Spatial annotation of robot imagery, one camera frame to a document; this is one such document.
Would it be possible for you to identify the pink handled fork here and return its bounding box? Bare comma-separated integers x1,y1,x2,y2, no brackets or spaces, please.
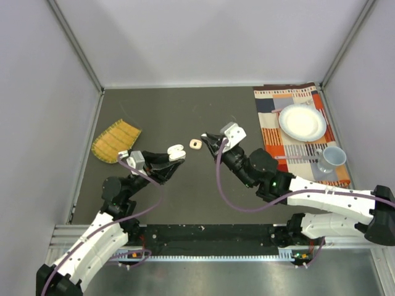
274,155,320,160

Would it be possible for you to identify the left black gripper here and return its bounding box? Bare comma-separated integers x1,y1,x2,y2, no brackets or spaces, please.
124,150,185,199

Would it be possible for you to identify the pale blue cup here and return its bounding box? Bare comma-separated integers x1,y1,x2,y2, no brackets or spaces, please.
315,146,347,173

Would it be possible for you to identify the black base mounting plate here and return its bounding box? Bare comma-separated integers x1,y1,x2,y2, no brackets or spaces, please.
127,224,294,255

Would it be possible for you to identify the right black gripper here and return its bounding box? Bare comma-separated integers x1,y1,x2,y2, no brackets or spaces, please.
204,133,256,189

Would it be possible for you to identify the white earbud charging case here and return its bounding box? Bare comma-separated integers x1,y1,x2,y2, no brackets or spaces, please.
167,144,186,162

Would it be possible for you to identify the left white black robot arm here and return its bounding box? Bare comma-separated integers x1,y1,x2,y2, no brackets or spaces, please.
36,144,186,295

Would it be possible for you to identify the grey slotted cable duct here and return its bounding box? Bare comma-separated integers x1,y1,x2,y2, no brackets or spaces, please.
109,249,295,263

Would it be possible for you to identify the yellow woven mat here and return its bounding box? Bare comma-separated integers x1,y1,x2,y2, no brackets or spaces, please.
91,119,141,164

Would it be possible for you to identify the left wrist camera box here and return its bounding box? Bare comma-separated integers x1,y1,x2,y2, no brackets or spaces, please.
117,150,147,176

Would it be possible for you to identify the purple cable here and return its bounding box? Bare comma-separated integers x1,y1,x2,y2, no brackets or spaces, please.
215,138,395,268
41,154,164,296

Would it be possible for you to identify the pink earbud charging case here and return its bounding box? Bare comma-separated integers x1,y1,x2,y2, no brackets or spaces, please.
189,139,202,150

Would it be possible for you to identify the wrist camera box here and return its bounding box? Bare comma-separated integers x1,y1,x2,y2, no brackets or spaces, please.
220,122,246,153
117,150,147,176

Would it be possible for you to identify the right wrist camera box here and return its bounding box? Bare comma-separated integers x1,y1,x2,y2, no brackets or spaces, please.
220,122,246,153

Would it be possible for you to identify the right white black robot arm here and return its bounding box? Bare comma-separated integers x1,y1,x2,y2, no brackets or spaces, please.
201,133,394,247

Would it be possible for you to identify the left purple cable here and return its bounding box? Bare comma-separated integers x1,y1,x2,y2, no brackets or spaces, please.
41,154,164,296

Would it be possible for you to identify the white paper plate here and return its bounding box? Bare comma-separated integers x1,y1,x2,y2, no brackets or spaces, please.
278,104,327,142

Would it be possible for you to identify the patterned orange placemat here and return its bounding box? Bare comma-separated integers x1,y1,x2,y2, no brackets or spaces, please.
254,82,351,187

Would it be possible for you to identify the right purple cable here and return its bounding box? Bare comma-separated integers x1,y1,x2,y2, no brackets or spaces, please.
215,138,395,268

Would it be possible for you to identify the aluminium front rail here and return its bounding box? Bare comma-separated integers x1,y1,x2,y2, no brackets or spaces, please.
49,224,385,249

